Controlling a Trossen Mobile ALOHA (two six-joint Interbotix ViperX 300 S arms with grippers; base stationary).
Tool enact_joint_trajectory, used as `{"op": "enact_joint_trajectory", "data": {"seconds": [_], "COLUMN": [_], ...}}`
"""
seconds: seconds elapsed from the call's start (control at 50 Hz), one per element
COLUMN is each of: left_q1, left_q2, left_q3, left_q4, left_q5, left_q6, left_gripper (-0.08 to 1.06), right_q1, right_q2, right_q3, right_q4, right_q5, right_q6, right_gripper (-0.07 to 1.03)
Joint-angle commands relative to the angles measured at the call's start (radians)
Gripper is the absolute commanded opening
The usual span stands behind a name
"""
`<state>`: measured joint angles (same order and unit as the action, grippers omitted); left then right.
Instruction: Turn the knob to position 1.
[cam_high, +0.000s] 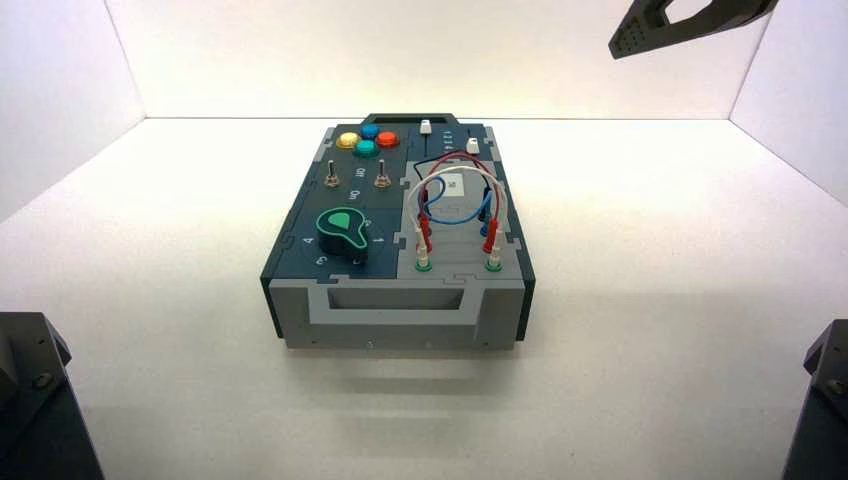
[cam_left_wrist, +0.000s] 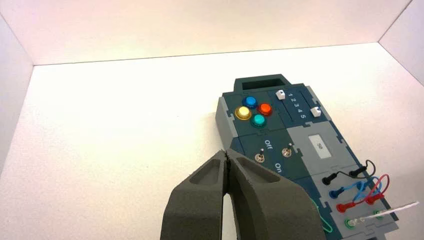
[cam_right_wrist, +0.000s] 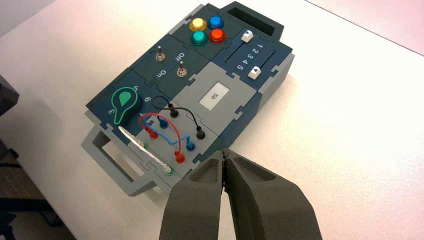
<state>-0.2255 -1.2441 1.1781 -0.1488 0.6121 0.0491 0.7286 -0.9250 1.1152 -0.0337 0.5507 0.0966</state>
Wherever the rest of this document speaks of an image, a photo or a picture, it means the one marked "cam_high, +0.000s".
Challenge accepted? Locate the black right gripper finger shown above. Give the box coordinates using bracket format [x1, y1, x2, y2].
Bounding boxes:
[608, 0, 782, 61]

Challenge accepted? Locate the black knob with green top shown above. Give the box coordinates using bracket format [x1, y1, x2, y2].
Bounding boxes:
[313, 207, 371, 268]

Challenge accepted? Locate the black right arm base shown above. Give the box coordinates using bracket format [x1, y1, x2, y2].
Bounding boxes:
[781, 319, 848, 480]

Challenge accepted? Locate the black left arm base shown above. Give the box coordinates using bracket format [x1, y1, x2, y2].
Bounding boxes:
[0, 312, 106, 480]

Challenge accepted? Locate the grey and teal task board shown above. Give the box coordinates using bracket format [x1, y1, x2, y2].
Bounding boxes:
[260, 112, 537, 351]

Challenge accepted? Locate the black banana plug cable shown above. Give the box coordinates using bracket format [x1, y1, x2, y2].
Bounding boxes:
[404, 156, 497, 217]

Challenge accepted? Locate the blue banana plug cable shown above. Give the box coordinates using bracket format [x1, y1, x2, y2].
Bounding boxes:
[419, 175, 495, 238]

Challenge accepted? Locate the red banana plug cable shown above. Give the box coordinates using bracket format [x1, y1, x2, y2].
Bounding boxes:
[415, 150, 505, 257]

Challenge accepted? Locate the white banana plug cable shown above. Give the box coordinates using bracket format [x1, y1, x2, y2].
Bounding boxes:
[405, 165, 510, 267]

